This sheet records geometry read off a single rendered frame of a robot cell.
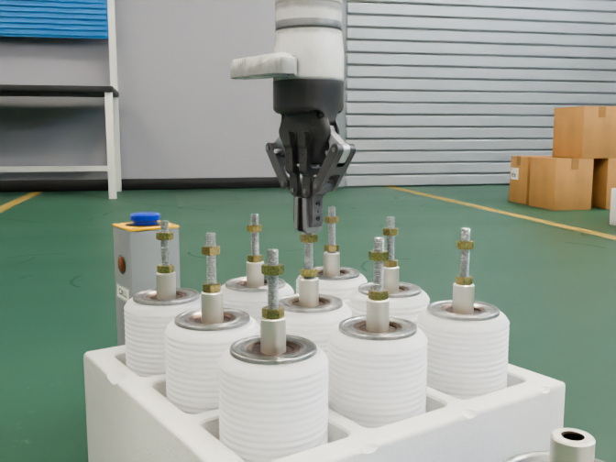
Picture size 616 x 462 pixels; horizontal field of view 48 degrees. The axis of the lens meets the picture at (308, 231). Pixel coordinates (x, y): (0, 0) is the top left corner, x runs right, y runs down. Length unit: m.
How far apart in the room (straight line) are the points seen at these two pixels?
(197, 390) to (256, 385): 0.12
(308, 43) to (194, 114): 4.93
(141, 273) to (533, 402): 0.51
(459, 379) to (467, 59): 5.46
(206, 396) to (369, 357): 0.16
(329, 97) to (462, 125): 5.36
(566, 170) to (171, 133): 3.01
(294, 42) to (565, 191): 3.61
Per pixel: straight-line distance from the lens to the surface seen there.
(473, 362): 0.72
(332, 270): 0.91
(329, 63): 0.71
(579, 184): 4.29
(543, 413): 0.76
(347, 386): 0.65
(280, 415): 0.58
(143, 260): 0.94
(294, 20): 0.72
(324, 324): 0.72
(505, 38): 6.27
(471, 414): 0.68
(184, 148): 5.62
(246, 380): 0.57
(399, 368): 0.64
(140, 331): 0.78
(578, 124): 4.32
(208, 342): 0.66
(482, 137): 6.14
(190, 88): 5.63
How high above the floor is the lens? 0.44
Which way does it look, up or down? 8 degrees down
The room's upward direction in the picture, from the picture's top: straight up
